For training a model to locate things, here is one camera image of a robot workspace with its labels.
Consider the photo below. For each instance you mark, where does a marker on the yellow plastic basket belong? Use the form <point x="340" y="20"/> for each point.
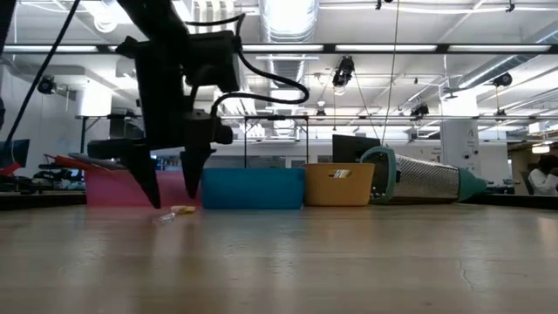
<point x="340" y="192"/>

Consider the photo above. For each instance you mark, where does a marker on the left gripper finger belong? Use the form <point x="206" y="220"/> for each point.
<point x="146" y="174"/>
<point x="194" y="170"/>

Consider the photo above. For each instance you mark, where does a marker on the red bar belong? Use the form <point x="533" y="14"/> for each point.
<point x="9" y="169"/>

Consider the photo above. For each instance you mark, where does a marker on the person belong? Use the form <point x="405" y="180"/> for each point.
<point x="542" y="181"/>

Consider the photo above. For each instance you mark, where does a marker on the black framed light bar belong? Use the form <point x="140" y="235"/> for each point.
<point x="283" y="48"/>

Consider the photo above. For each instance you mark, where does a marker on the black background table frame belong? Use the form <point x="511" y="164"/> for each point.
<point x="245" y="148"/>

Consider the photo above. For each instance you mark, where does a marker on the black frame rail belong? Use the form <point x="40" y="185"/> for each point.
<point x="510" y="200"/>
<point x="43" y="200"/>

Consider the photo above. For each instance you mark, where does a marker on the black right frame rail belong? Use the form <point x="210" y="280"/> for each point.
<point x="510" y="200"/>

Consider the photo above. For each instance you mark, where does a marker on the black left frame rail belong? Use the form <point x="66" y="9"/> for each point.
<point x="43" y="200"/>

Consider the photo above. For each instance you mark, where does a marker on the pink plastic bin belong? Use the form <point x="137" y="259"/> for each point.
<point x="172" y="187"/>

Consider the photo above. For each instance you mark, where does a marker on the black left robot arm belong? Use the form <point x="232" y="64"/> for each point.
<point x="152" y="17"/>

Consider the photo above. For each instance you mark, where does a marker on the black monitor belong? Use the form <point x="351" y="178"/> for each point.
<point x="349" y="148"/>

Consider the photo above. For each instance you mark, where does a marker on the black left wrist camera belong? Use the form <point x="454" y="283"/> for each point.
<point x="213" y="61"/>

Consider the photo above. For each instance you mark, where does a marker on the teal plastic bin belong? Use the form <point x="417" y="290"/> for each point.
<point x="253" y="187"/>

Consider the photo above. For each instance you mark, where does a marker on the blue-screen monitor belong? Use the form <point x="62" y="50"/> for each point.
<point x="19" y="150"/>

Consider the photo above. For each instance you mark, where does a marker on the metal grater with teal ends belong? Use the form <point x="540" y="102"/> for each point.
<point x="427" y="179"/>

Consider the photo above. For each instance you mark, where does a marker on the black ceiling spotlight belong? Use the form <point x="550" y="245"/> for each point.
<point x="503" y="79"/>
<point x="45" y="85"/>
<point x="419" y="111"/>
<point x="343" y="72"/>

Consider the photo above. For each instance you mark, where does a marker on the silver ventilation duct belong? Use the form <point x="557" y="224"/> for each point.
<point x="287" y="26"/>
<point x="492" y="72"/>

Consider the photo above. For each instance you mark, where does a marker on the white column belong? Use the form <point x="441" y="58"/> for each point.
<point x="457" y="144"/>

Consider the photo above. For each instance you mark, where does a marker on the dark background equipment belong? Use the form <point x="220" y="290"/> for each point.
<point x="56" y="179"/>

